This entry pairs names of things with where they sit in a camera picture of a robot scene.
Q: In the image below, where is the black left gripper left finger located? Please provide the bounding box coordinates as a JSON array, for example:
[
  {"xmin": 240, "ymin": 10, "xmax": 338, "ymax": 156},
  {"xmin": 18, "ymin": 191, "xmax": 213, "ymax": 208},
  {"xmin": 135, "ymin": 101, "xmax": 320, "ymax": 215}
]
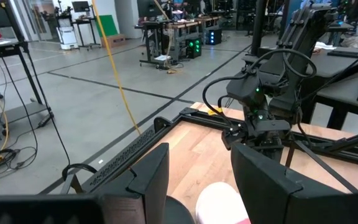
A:
[{"xmin": 99, "ymin": 142, "xmax": 171, "ymax": 224}]

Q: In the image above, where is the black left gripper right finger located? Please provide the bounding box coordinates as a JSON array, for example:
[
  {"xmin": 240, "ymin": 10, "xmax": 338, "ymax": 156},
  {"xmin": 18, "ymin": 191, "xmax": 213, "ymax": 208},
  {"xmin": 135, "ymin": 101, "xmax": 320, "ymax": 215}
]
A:
[{"xmin": 231, "ymin": 142, "xmax": 333, "ymax": 224}]

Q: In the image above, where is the pink rubber slide sandal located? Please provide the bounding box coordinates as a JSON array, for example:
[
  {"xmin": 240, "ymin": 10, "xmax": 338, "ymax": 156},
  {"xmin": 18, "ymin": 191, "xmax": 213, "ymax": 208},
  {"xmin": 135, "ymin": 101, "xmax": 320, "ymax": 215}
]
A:
[{"xmin": 195, "ymin": 181, "xmax": 252, "ymax": 224}]

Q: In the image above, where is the yellow tape tag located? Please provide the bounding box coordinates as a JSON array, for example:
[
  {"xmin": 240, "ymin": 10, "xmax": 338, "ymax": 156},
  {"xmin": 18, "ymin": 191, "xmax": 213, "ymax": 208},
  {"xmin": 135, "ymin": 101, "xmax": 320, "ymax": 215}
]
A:
[{"xmin": 207, "ymin": 106, "xmax": 224, "ymax": 117}]

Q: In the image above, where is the dark grey desk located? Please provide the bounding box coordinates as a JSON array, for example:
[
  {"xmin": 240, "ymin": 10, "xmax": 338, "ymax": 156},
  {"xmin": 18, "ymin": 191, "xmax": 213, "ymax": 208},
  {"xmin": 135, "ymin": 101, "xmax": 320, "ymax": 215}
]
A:
[
  {"xmin": 313, "ymin": 72, "xmax": 358, "ymax": 130},
  {"xmin": 244, "ymin": 45, "xmax": 358, "ymax": 79}
]

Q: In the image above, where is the black vertical pole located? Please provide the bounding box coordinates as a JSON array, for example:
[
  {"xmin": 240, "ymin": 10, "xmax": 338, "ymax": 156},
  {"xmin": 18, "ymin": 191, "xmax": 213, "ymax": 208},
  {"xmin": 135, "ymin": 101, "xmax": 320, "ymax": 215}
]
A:
[{"xmin": 249, "ymin": 0, "xmax": 268, "ymax": 57}]

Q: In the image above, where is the computer tower with blue lights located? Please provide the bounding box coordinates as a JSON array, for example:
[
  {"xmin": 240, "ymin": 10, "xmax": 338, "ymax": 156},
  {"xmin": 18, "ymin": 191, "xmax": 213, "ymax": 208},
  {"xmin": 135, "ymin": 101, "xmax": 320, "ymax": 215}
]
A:
[{"xmin": 205, "ymin": 28, "xmax": 223, "ymax": 45}]

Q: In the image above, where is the computer tower with green lights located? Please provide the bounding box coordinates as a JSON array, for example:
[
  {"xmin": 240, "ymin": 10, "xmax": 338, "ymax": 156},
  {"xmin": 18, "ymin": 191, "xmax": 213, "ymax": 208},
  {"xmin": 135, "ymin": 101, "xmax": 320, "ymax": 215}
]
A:
[{"xmin": 185, "ymin": 37, "xmax": 203, "ymax": 60}]

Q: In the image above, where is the wooden desk with black legs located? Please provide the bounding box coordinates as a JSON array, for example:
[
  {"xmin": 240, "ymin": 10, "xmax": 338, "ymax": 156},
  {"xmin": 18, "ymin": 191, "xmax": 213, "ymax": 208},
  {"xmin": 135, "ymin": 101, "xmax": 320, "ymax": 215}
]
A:
[{"xmin": 134, "ymin": 16, "xmax": 221, "ymax": 67}]

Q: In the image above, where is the black metal cart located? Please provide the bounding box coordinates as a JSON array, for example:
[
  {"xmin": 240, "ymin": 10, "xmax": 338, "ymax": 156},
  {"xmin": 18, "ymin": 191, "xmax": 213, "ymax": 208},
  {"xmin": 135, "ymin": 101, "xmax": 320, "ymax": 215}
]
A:
[{"xmin": 0, "ymin": 0, "xmax": 56, "ymax": 129}]

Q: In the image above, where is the brown cardboard box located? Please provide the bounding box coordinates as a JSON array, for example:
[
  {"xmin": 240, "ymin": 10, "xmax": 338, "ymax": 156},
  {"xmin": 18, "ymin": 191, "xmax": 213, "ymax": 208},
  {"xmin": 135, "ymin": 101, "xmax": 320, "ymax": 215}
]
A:
[{"xmin": 101, "ymin": 33, "xmax": 127, "ymax": 49}]

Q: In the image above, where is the green board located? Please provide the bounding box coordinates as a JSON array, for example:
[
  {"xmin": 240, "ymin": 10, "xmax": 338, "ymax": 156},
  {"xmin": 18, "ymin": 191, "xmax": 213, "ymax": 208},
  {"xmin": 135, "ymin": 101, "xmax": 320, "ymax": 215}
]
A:
[{"xmin": 95, "ymin": 14, "xmax": 119, "ymax": 38}]

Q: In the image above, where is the black monitor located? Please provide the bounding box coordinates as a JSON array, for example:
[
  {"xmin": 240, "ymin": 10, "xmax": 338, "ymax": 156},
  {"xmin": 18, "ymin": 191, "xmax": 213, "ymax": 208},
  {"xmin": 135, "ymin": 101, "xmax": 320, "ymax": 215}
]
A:
[
  {"xmin": 136, "ymin": 0, "xmax": 164, "ymax": 19},
  {"xmin": 71, "ymin": 0, "xmax": 91, "ymax": 14}
]

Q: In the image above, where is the black aluminium table frame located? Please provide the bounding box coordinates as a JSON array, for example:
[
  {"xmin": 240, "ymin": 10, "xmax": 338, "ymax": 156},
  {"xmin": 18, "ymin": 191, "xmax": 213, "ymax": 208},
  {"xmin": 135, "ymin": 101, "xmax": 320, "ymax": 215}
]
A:
[{"xmin": 152, "ymin": 106, "xmax": 358, "ymax": 170}]

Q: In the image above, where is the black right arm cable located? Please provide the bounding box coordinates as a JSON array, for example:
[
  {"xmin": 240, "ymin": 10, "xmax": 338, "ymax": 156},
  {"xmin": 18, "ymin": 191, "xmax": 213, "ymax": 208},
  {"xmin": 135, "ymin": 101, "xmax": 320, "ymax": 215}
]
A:
[{"xmin": 201, "ymin": 47, "xmax": 318, "ymax": 132}]

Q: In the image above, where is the black coiled floor cable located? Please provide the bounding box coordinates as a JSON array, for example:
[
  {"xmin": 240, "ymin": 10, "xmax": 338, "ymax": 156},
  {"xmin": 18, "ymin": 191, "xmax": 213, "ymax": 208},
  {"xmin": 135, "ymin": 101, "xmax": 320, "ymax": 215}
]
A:
[{"xmin": 24, "ymin": 50, "xmax": 99, "ymax": 195}]

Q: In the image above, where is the yellow hanging cable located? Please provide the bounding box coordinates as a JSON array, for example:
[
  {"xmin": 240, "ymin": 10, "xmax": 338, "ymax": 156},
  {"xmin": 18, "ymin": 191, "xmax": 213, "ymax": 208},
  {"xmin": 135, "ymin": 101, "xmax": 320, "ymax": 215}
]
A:
[{"xmin": 91, "ymin": 0, "xmax": 142, "ymax": 136}]

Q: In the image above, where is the black cable pile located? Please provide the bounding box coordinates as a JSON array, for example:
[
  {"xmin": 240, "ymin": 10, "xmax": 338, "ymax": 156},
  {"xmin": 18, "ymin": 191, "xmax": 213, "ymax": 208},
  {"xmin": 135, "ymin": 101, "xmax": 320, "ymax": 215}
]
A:
[{"xmin": 0, "ymin": 146, "xmax": 39, "ymax": 185}]

